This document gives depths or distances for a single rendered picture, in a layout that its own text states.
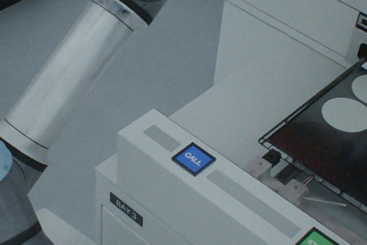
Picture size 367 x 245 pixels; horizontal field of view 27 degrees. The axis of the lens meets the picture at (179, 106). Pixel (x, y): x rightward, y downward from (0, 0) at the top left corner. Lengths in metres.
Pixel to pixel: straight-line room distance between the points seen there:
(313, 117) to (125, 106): 1.39
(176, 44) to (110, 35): 1.91
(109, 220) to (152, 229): 0.13
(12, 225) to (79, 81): 0.26
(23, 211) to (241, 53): 1.02
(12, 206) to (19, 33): 2.11
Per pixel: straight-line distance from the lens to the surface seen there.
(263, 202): 1.30
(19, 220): 1.12
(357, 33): 1.74
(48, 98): 1.24
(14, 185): 1.13
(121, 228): 1.56
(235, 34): 1.99
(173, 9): 3.33
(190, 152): 1.35
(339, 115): 1.57
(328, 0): 1.77
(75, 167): 2.63
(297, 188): 1.40
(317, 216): 1.40
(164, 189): 1.36
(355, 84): 1.66
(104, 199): 1.55
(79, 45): 1.24
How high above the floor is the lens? 1.93
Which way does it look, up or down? 42 degrees down
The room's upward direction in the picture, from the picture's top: 6 degrees clockwise
